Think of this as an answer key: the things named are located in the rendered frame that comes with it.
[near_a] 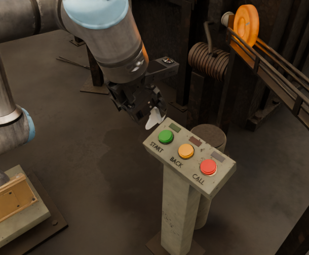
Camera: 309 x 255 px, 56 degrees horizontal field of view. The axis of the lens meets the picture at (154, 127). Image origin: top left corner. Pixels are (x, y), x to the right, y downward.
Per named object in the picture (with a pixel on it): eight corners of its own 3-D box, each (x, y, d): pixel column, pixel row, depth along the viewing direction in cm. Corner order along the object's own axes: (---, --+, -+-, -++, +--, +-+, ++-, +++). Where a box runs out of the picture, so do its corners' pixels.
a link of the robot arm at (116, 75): (119, 27, 55) (155, 43, 50) (128, 46, 59) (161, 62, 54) (86, 56, 53) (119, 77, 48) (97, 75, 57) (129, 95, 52)
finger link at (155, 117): (146, 135, 72) (134, 114, 65) (161, 118, 74) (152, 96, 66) (154, 141, 71) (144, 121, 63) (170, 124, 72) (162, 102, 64)
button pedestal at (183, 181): (167, 216, 129) (174, 112, 86) (210, 256, 116) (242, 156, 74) (141, 241, 121) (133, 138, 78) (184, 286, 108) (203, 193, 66)
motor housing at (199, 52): (194, 119, 176) (204, 36, 139) (223, 137, 164) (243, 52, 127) (179, 129, 169) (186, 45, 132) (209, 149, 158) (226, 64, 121)
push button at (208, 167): (207, 158, 75) (206, 156, 74) (220, 167, 73) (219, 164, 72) (197, 170, 74) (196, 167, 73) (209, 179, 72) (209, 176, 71)
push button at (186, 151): (185, 143, 79) (184, 140, 78) (197, 151, 77) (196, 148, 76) (176, 154, 78) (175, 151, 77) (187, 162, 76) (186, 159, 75)
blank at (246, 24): (242, 51, 116) (234, 51, 116) (239, 11, 114) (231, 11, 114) (260, 44, 101) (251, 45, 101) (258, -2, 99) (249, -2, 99)
